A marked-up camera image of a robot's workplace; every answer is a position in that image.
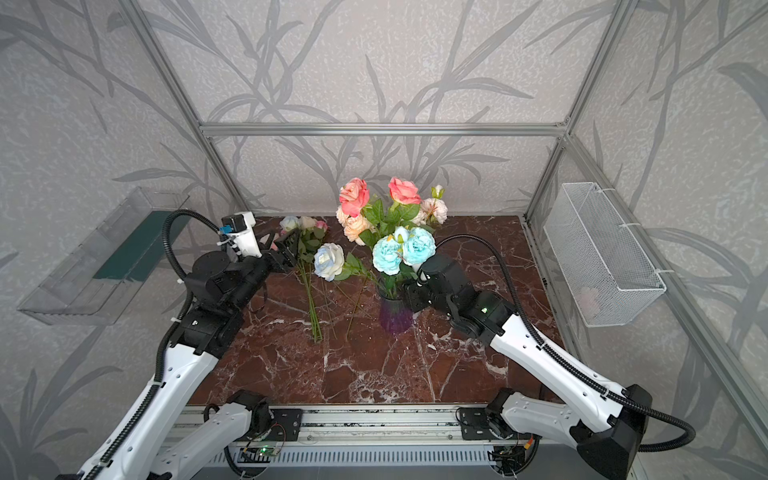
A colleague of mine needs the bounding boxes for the pink white flower bunch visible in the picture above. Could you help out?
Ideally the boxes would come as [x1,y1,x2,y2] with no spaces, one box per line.
[280,216,328,343]

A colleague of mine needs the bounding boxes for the white wire mesh basket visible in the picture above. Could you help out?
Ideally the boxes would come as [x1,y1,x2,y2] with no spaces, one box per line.
[544,182,667,328]

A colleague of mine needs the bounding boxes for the horizontal aluminium frame bar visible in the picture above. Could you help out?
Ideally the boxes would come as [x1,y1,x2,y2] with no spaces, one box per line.
[200,123,566,137]

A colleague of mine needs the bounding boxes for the dark pink rose stem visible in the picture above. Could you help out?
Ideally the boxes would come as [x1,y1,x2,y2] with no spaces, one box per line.
[336,178,382,226]

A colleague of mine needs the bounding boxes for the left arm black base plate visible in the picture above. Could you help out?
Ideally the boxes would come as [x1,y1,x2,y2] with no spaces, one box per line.
[264,408,304,443]

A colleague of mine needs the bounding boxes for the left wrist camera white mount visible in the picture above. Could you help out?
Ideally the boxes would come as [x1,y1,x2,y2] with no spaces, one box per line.
[218,211,262,259]

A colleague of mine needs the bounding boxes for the pale pink peony flower stem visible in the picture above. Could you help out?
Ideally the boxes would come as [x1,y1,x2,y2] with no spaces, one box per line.
[419,185,448,225]

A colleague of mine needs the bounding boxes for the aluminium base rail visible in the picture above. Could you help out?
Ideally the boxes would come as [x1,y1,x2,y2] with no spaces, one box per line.
[122,403,517,448]

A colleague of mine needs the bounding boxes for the blue white rose stem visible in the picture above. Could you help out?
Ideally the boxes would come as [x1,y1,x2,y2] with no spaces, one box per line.
[314,243,375,282]

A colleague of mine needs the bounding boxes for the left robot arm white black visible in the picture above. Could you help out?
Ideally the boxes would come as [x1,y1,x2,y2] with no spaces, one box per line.
[73,231,299,479]

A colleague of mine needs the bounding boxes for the purple blue glass vase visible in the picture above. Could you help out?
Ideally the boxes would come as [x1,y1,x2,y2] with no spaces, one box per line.
[378,289,414,335]

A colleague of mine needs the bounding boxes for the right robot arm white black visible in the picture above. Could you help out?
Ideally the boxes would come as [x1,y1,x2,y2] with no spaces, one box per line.
[403,254,696,479]

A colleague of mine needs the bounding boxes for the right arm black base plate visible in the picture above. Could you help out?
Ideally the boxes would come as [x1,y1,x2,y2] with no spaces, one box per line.
[455,407,497,441]

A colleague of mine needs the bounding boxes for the pink rose flower stem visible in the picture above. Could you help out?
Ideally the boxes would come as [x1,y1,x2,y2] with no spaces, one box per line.
[382,177,422,235]

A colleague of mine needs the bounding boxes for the clear plastic wall shelf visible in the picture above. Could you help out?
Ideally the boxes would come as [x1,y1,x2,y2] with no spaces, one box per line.
[18,187,190,326]

